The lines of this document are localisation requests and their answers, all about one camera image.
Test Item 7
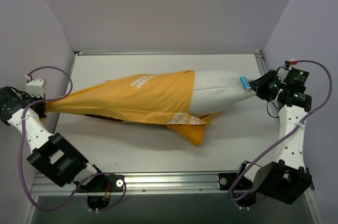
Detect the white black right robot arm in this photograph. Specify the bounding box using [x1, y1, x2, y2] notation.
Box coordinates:
[234, 67, 312, 204]

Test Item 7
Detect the blue white pillow label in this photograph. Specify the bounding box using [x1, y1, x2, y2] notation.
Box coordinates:
[239, 76, 251, 90]

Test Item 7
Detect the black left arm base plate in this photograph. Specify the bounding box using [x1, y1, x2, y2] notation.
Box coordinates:
[77, 174, 124, 193]

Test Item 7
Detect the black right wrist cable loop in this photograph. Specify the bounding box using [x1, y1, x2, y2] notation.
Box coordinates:
[266, 99, 281, 119]

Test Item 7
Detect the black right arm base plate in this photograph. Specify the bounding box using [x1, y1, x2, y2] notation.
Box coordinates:
[218, 172, 253, 191]

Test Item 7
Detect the aluminium front rail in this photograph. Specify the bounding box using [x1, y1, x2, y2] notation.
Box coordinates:
[31, 171, 230, 197]

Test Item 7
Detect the orange pillowcase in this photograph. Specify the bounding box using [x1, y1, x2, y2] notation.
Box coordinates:
[46, 70, 219, 146]

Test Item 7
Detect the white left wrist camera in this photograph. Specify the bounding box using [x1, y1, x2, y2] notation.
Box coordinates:
[25, 74, 46, 99]

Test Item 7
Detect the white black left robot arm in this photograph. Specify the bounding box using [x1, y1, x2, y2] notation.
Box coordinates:
[1, 87, 107, 192]

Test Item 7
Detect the white pillow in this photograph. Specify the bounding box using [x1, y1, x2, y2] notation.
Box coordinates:
[189, 70, 256, 117]

